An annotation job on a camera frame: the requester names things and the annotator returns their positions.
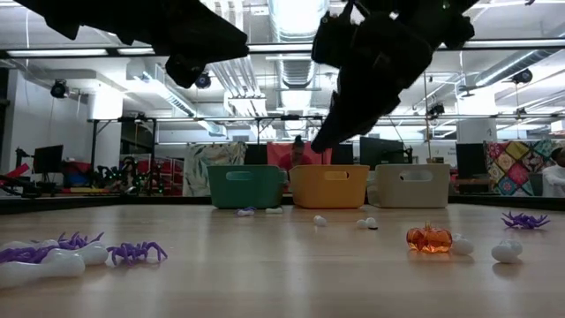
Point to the black overhead frame beam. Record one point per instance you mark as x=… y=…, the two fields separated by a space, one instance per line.
x=112 y=51

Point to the colourful patchwork quilt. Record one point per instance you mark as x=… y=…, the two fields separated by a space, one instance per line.
x=516 y=168

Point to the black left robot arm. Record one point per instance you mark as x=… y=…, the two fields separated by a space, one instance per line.
x=88 y=17

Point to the white plastic bone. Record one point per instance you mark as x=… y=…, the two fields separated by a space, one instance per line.
x=320 y=221
x=273 y=210
x=366 y=223
x=461 y=245
x=506 y=252
x=245 y=213
x=42 y=270
x=92 y=255

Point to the silver slanted air duct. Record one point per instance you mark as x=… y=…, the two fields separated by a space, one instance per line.
x=516 y=66

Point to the orange plastic bin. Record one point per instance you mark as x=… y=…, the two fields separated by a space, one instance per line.
x=329 y=190

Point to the orange translucent plastic pumpkin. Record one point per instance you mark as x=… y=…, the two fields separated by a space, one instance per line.
x=429 y=240

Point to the teal plastic bin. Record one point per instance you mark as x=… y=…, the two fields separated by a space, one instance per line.
x=245 y=190

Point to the black computer monitor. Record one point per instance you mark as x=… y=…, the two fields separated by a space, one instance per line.
x=470 y=160
x=381 y=152
x=256 y=154
x=47 y=159
x=344 y=154

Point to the silver round air duct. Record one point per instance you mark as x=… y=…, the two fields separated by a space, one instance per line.
x=291 y=26

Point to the light grey plastic bin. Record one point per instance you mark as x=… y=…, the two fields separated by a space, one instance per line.
x=408 y=192

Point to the thin vertical pole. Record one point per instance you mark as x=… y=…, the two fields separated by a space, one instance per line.
x=426 y=132

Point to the white green patterned cloth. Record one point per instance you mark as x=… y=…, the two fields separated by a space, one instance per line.
x=214 y=154

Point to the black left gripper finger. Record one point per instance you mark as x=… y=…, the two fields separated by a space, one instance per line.
x=225 y=50
x=227 y=33

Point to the black aluminium table frame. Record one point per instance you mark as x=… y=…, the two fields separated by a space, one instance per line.
x=88 y=205

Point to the black background rig frame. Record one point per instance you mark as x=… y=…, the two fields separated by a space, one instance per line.
x=238 y=118

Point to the person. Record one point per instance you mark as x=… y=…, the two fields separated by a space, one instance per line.
x=296 y=156
x=555 y=172
x=131 y=167

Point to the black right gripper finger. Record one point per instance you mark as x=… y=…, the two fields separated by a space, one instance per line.
x=359 y=126
x=335 y=123

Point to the red hanging cloth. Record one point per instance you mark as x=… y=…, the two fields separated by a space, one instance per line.
x=276 y=152

